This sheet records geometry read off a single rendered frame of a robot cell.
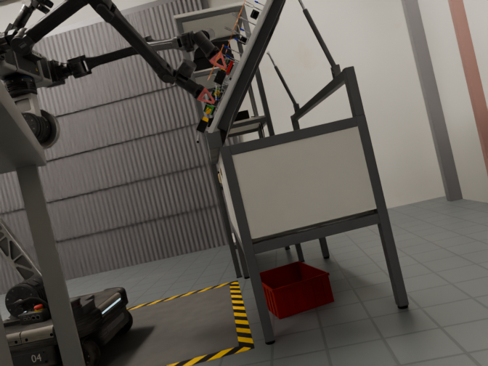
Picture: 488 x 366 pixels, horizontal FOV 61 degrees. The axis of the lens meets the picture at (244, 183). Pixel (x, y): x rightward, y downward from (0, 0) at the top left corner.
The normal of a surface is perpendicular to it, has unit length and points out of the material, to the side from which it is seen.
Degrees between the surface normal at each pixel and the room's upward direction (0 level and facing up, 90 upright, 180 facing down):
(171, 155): 90
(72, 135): 90
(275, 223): 90
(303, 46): 90
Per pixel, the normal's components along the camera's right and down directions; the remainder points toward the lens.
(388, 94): -0.09, 0.04
